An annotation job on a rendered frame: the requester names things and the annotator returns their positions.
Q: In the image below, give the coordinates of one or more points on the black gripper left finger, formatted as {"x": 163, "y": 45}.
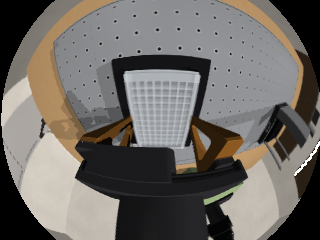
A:
{"x": 106, "y": 134}

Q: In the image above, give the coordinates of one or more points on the white well plate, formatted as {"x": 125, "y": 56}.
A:
{"x": 149, "y": 126}

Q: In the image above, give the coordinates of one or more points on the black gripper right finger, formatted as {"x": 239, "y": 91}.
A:
{"x": 224, "y": 143}

